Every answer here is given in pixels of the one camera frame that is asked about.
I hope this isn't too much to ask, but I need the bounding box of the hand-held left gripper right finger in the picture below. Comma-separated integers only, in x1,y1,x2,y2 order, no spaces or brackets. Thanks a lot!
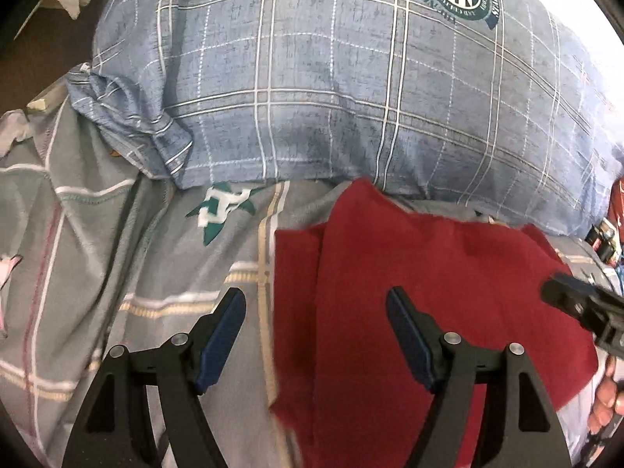
385,287,574,468

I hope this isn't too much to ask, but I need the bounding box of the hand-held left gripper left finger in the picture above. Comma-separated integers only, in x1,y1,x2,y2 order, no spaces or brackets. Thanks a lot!
62,287,247,468

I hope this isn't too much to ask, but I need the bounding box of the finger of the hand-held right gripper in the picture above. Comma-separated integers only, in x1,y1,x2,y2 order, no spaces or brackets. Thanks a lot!
539,273,624,331

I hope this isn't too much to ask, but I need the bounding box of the dark red sweater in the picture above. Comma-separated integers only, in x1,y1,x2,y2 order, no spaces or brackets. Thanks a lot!
268,178,600,468

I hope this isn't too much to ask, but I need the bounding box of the person's right hand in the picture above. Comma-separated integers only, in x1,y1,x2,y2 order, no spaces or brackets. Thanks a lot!
587,355,624,438

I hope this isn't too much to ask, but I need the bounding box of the small dark object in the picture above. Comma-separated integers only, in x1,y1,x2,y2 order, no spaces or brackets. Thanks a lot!
586,218,622,261

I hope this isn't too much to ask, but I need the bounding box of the grey patterned bed sheet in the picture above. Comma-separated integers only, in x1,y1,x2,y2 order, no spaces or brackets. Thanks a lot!
0,102,624,468

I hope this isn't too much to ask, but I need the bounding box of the blue plaid pillow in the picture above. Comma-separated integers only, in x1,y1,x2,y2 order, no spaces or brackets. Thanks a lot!
66,0,624,241

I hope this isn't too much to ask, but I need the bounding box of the small beige strip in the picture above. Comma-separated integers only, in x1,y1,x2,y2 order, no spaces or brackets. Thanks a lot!
26,85,67,114

